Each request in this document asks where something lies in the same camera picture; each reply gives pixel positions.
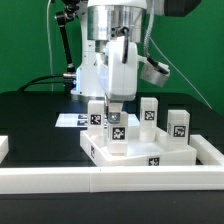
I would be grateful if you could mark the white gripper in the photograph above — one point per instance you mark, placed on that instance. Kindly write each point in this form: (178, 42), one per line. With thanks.
(117, 72)

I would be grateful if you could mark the white square table top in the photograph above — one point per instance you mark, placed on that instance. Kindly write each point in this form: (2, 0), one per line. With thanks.
(162, 152)

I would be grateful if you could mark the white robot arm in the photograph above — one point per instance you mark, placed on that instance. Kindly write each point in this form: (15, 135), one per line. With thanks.
(111, 30)

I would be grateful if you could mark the white sheet with markers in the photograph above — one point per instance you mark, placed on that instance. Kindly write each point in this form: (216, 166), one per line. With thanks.
(80, 120)

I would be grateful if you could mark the white U-shaped obstacle fence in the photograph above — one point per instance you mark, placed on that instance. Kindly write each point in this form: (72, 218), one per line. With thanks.
(208, 175)

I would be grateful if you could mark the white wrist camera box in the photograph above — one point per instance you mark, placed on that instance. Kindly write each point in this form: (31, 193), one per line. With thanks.
(154, 72)

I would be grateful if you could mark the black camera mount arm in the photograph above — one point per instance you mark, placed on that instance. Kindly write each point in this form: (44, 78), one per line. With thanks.
(62, 18)

